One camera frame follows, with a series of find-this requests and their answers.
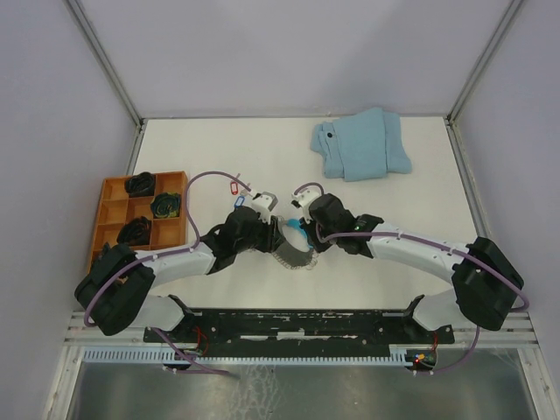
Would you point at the light blue folded cloth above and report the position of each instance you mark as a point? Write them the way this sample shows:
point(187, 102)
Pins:
point(368, 145)

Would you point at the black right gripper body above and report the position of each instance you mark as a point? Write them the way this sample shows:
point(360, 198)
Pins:
point(319, 246)

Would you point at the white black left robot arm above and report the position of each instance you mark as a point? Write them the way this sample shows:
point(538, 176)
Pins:
point(116, 293)

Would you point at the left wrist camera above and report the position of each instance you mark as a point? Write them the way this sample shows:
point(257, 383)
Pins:
point(264, 203)

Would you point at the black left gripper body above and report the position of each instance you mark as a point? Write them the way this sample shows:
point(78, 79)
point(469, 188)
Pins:
point(262, 236)

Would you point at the orange compartment tray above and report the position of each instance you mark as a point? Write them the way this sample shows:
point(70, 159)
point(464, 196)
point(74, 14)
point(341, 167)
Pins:
point(145, 212)

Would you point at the aluminium frame rail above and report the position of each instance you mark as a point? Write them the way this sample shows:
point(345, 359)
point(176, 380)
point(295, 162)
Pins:
point(507, 119)

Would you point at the key with red tag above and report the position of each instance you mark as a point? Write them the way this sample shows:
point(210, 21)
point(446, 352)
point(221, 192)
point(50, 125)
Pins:
point(234, 185)

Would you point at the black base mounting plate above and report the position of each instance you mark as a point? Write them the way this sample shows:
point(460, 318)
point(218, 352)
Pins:
point(381, 326)

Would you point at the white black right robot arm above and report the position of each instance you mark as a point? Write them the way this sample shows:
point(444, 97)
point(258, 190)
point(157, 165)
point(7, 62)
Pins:
point(484, 285)

